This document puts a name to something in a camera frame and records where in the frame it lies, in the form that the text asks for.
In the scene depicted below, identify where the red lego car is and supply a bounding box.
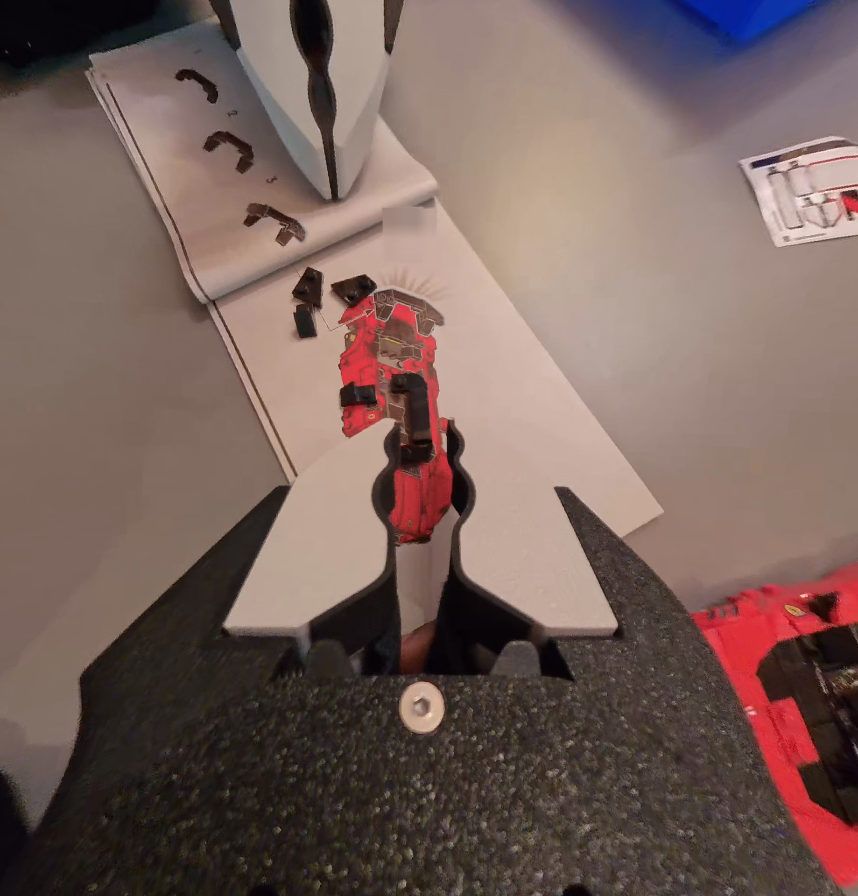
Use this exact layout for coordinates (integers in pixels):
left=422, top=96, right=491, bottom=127
left=691, top=556, right=858, bottom=890

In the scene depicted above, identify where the blue plastic storage bin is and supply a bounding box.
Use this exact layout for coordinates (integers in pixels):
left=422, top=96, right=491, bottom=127
left=670, top=0, right=822, bottom=43

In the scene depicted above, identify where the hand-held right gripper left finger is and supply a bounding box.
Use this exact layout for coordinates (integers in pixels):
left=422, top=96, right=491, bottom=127
left=221, top=423, right=404, bottom=639

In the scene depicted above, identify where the lego sticker sheet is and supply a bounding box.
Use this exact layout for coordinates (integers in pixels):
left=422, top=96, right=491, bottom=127
left=738, top=136, right=858, bottom=248

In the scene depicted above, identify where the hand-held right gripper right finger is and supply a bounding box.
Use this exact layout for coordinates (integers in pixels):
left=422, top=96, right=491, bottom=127
left=443, top=419, right=622, bottom=638

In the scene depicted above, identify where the black lego arch piece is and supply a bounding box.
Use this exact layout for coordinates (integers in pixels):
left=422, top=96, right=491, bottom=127
left=389, top=372, right=435, bottom=464

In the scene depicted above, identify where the lego instruction booklet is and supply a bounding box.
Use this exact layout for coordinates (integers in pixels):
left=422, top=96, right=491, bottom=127
left=86, top=17, right=664, bottom=554

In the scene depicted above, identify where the person's left forearm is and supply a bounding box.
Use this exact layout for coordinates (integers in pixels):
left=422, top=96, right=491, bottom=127
left=0, top=0, right=160, bottom=67

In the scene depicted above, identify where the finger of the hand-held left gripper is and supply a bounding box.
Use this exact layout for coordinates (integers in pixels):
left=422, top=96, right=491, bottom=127
left=327, top=0, right=391, bottom=203
left=225, top=0, right=334, bottom=203

